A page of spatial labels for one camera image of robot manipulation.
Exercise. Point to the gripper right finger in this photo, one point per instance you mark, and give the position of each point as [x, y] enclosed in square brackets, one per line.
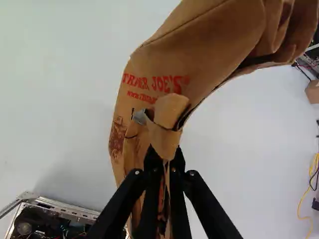
[179, 184]

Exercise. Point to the small closed cardboard box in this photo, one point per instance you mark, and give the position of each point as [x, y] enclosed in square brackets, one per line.
[312, 93]

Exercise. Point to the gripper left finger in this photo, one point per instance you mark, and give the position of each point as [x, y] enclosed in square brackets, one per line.
[149, 179]

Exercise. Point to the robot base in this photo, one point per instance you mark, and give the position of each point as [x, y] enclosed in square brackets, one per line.
[45, 219]

